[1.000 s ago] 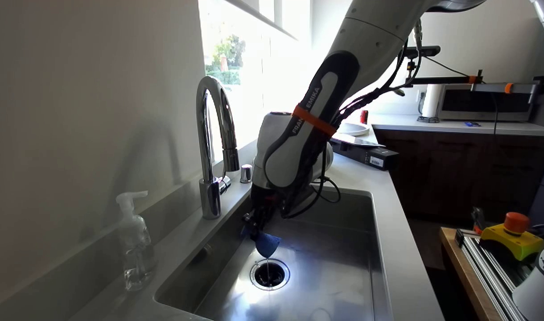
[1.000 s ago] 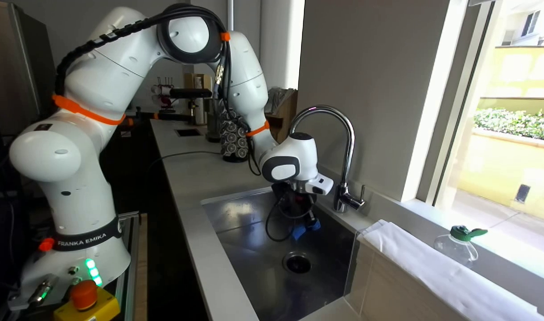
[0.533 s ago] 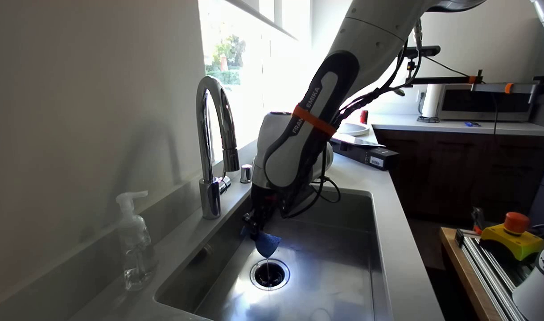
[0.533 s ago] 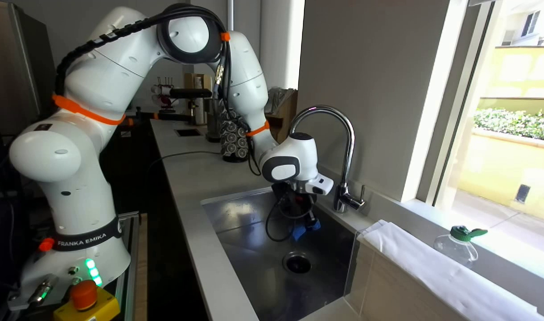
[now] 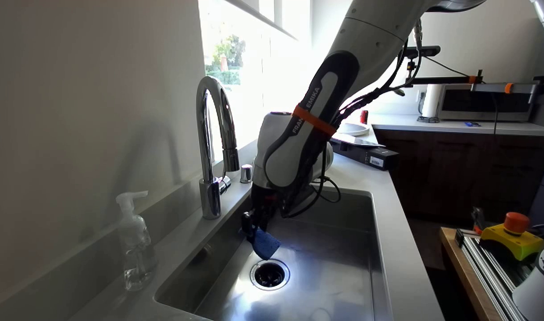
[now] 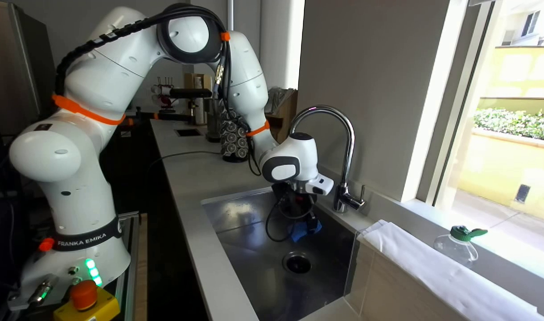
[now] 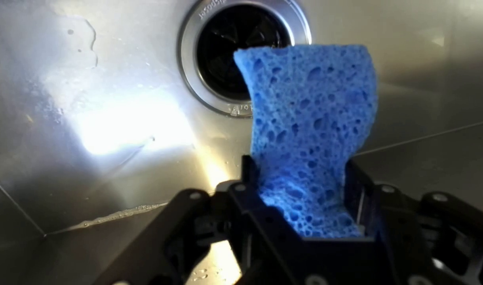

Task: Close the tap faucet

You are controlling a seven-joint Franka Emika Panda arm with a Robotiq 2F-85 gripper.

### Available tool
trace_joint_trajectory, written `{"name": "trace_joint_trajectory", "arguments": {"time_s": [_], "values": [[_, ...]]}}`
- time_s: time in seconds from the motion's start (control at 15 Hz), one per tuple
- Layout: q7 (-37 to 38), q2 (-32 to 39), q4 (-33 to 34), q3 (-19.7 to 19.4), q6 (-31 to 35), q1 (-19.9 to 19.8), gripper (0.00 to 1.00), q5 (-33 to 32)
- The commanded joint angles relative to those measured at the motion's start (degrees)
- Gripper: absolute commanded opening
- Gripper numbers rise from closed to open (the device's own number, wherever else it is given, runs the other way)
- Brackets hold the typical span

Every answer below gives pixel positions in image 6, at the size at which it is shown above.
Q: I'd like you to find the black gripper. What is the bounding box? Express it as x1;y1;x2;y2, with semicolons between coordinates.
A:
277;181;318;240

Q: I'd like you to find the blue sponge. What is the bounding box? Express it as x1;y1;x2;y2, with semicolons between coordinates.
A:
288;217;325;247

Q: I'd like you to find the chrome gooseneck faucet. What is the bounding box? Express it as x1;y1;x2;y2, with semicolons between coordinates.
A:
289;104;368;215

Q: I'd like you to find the round sink drain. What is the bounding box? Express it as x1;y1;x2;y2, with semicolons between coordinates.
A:
284;249;314;277

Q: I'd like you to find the stainless steel sink basin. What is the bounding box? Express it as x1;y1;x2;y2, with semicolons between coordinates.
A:
200;184;375;321

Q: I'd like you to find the black white patterned cylinder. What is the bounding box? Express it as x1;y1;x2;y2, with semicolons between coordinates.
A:
218;97;254;165

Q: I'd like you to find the wooden rack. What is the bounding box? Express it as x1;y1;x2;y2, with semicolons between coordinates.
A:
268;88;300;145

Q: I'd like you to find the white towel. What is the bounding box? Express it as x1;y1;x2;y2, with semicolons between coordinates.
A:
359;220;544;321

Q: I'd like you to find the flat black phone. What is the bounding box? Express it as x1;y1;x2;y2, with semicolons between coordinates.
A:
175;127;204;140

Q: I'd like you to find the yellow emergency stop button box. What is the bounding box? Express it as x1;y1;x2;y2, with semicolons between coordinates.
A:
52;281;122;321

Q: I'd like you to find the green hedge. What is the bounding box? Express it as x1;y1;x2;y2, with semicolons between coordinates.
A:
473;108;544;143

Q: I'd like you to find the grey refrigerator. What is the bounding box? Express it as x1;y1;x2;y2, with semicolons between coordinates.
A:
0;0;59;140

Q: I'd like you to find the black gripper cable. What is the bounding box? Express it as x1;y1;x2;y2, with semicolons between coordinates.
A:
263;190;298;245

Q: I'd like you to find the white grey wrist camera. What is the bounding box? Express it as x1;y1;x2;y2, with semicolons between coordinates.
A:
304;174;338;199

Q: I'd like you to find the thin black counter cable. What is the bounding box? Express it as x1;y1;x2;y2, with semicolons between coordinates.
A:
145;149;223;181

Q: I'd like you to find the black stereo camera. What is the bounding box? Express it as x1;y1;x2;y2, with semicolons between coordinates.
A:
168;88;214;102

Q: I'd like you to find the white window frame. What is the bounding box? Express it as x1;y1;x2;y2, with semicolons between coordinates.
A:
400;0;505;208

